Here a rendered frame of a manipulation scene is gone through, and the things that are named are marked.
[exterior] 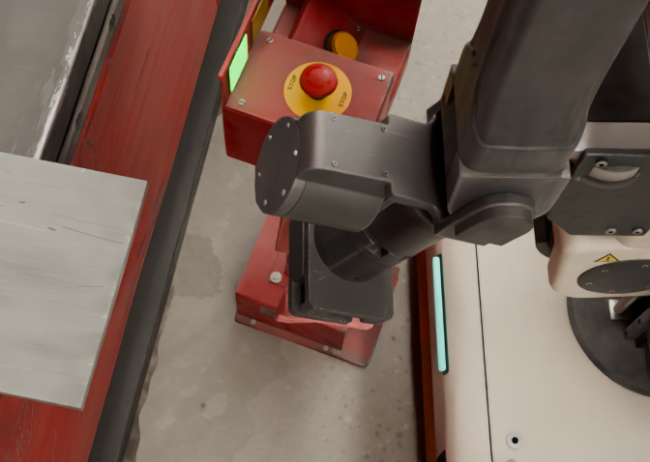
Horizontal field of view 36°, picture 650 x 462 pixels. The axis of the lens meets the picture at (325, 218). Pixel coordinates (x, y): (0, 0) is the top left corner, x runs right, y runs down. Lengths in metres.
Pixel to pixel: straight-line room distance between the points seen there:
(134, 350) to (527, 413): 0.66
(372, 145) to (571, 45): 0.16
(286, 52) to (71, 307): 0.45
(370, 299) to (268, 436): 1.08
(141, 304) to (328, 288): 1.12
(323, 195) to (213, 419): 1.21
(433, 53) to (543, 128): 1.57
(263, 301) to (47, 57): 0.78
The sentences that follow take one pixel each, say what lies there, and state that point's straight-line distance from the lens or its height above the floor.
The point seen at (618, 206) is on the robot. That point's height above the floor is 0.95.
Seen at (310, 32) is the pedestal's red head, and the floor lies 0.74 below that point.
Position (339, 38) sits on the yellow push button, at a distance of 1.16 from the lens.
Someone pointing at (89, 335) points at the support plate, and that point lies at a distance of 0.74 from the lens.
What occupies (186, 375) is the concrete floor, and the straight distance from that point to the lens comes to 1.76.
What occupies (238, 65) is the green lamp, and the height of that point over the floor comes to 0.81.
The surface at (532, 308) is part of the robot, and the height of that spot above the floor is 0.28.
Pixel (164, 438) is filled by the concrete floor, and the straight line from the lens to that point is 1.74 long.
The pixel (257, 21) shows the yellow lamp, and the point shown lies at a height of 0.81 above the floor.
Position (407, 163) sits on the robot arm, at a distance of 0.56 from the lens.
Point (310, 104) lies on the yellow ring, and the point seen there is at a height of 0.78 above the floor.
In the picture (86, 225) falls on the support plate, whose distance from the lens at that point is 0.77.
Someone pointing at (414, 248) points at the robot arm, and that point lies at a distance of 0.61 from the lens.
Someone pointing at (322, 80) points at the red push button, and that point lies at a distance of 1.04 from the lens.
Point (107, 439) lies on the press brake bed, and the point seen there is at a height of 0.05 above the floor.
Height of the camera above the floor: 1.70
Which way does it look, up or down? 67 degrees down
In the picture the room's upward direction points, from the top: 7 degrees clockwise
